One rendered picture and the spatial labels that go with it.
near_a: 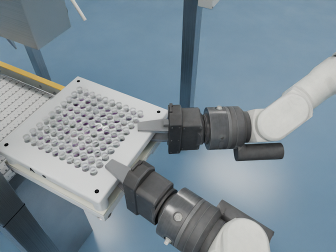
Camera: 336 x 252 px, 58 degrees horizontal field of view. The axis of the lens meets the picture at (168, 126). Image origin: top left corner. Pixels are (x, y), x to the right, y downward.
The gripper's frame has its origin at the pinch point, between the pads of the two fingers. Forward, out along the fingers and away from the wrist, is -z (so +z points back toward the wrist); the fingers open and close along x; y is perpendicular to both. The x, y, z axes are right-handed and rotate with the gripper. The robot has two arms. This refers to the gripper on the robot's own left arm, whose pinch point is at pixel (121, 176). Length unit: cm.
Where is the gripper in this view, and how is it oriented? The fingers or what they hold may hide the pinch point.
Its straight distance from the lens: 55.7
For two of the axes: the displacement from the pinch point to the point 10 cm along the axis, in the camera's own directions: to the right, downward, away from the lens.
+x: -0.2, 6.6, 7.5
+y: 5.9, -6.0, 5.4
